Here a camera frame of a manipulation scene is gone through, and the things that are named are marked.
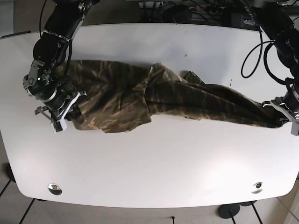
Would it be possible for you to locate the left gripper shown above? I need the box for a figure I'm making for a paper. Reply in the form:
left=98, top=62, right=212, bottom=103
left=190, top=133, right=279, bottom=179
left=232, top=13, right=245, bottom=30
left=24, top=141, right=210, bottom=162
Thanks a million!
left=262, top=97, right=299, bottom=122

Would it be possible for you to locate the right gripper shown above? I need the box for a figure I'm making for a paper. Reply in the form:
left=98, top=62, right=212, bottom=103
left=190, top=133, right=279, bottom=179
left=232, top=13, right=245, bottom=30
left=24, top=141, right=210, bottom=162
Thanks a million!
left=35, top=91, right=87, bottom=123

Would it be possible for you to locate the camouflage T-shirt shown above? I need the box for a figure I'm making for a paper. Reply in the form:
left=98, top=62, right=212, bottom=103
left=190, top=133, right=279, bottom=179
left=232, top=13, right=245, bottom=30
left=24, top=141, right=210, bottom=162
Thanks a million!
left=67, top=60, right=287, bottom=133

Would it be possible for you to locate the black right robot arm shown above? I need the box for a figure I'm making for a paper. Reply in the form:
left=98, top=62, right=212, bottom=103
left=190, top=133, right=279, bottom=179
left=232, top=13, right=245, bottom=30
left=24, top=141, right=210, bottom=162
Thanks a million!
left=23, top=0, right=98, bottom=133

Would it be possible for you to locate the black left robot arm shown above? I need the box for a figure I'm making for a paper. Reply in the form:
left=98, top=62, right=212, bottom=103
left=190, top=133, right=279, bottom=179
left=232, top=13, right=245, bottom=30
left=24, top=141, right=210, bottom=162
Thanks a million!
left=241, top=0, right=299, bottom=136

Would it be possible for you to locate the left table grommet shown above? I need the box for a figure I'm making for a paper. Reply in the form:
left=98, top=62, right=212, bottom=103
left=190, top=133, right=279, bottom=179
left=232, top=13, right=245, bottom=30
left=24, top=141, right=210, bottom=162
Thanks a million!
left=48, top=183, right=62, bottom=196

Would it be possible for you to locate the table grommet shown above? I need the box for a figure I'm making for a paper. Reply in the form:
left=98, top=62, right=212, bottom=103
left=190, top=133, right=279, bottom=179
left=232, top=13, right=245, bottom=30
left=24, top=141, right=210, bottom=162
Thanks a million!
left=251, top=182, right=263, bottom=194
left=48, top=183, right=62, bottom=196

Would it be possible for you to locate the right table grommet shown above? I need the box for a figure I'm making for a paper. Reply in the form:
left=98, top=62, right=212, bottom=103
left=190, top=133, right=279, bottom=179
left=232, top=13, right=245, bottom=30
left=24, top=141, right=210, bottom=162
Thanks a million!
left=251, top=182, right=263, bottom=194

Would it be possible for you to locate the black round stand base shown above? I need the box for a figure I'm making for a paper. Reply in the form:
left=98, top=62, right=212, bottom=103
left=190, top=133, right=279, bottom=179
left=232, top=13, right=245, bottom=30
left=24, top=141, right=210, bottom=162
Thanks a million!
left=217, top=203, right=240, bottom=219

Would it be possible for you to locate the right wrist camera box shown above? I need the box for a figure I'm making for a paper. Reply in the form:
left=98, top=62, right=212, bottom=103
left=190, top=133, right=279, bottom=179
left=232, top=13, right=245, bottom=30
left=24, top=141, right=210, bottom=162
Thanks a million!
left=51, top=119, right=67, bottom=133

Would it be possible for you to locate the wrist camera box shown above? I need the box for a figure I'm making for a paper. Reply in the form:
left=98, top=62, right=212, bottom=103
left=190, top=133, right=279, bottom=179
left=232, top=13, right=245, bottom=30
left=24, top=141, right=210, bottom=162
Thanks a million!
left=291, top=122, right=299, bottom=136
left=51, top=119, right=67, bottom=133

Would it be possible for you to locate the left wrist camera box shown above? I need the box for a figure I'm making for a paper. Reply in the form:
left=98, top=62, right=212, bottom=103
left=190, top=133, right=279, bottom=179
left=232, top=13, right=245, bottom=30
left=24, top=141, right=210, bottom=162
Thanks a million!
left=291, top=122, right=299, bottom=136

